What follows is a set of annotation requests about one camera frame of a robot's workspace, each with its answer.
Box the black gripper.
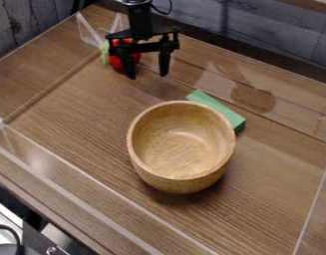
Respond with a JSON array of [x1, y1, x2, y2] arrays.
[[105, 27, 180, 80]]

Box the black cable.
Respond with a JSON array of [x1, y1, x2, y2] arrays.
[[0, 223, 24, 255]]

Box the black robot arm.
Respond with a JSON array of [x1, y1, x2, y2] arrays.
[[105, 0, 179, 80]]

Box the green rectangular block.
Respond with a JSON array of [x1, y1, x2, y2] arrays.
[[184, 90, 246, 133]]

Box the red plush fruit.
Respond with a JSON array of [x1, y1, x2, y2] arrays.
[[98, 39, 141, 73]]

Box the wooden bowl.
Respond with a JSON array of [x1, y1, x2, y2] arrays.
[[126, 101, 235, 194]]

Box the black metal bracket with screw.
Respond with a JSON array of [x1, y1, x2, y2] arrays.
[[22, 223, 97, 255]]

